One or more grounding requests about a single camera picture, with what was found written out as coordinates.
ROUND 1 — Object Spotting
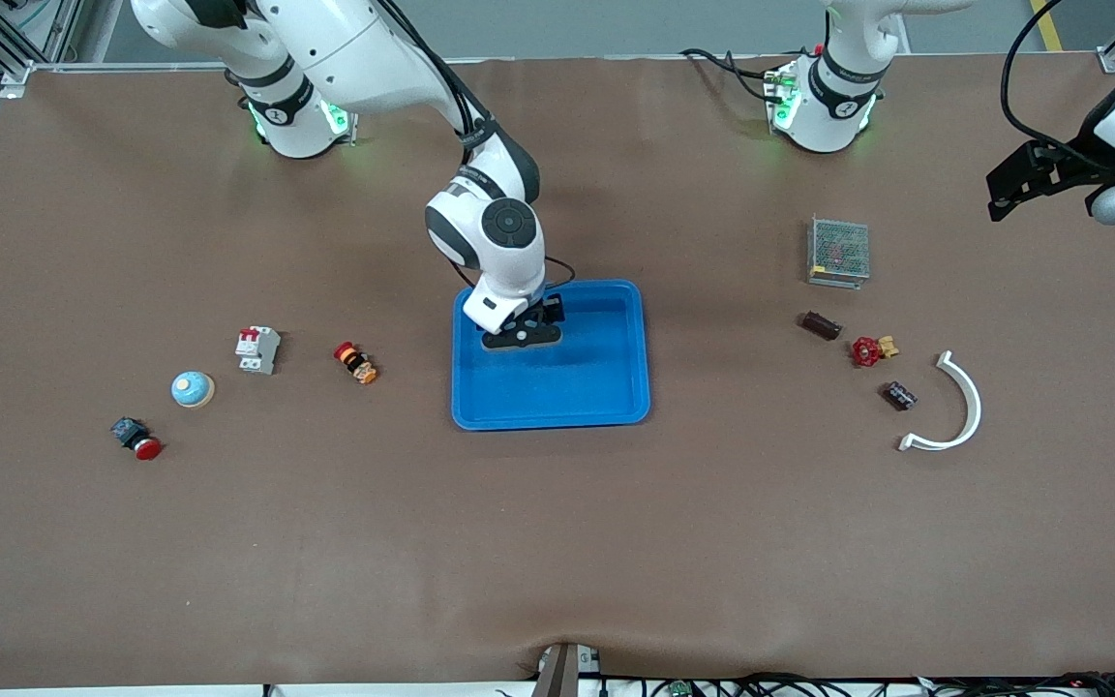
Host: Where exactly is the blue plastic tray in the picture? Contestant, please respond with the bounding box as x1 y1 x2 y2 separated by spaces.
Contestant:
451 280 652 432

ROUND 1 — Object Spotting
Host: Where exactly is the metal mesh power supply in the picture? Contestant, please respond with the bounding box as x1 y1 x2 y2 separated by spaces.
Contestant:
806 216 871 290

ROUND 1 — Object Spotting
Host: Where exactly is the brown table mat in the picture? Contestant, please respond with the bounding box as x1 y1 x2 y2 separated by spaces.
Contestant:
0 53 1115 690

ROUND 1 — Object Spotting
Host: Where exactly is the white circuit breaker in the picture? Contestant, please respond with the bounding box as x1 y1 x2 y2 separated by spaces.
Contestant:
234 325 282 376

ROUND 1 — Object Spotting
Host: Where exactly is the red mushroom push button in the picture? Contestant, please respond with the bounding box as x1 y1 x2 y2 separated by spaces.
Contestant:
110 416 165 462

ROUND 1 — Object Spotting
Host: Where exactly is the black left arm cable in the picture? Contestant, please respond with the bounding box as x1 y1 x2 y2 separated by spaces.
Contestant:
1000 0 1115 173

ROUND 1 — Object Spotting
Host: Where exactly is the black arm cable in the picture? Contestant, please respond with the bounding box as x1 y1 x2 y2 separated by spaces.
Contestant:
1000 0 1115 173
374 0 578 289

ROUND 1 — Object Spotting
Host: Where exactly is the orange black emergency switch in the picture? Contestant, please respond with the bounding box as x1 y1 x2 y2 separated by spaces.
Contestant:
333 341 379 385

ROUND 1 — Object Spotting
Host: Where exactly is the red handle brass valve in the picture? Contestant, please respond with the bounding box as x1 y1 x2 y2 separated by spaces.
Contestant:
850 335 901 369

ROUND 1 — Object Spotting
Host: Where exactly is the white curved plastic bracket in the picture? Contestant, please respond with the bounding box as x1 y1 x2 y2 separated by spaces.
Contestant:
897 350 983 453

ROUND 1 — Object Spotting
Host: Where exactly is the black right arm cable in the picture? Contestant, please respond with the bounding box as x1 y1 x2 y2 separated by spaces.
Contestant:
374 0 578 289

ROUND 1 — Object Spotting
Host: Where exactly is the black left base cable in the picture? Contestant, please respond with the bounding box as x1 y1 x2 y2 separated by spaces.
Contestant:
681 46 783 103

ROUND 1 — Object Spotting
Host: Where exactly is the black cable bundle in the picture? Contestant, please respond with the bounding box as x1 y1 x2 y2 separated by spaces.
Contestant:
606 671 1115 697

